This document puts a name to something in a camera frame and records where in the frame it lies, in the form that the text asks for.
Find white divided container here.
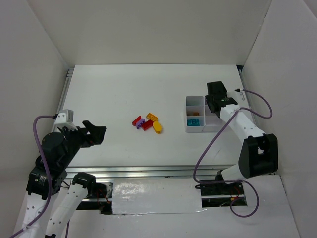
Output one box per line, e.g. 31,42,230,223
184,96,205,133
203,99,224,133

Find teal stepped lego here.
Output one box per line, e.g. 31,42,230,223
187,119,200,126

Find red curved lego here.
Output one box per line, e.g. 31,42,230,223
132,116,141,126

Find purple curved lego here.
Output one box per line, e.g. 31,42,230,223
135,118,145,129

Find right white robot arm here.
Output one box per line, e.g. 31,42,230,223
205,81,278,183

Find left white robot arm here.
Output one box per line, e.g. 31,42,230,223
21,116,106,238

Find red rectangular lego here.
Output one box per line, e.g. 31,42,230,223
141,120,154,131

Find orange flat lego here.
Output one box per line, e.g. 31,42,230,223
146,113,159,122

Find yellow oval lego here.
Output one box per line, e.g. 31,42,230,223
153,121,163,134

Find white foil sheet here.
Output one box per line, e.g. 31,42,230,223
112,178,203,215

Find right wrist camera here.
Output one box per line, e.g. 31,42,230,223
234,88,246,101

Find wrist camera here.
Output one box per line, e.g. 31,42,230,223
234,88,246,101
54,109,77,131

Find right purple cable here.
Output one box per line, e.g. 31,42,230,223
193,89,273,218

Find purple cable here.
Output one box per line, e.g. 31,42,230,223
9,114,71,238
193,89,273,218

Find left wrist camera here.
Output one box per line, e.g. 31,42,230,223
54,109,77,131

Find right aluminium rail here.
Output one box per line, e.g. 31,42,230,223
236,65,258,125

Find aluminium rail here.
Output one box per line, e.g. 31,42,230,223
59,68,74,108
236,65,258,125
61,165,238,178

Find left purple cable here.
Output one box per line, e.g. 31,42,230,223
9,114,71,238

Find left aluminium rail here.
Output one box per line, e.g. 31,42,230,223
59,68,74,108

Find aluminium front rail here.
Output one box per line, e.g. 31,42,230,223
61,165,238,178

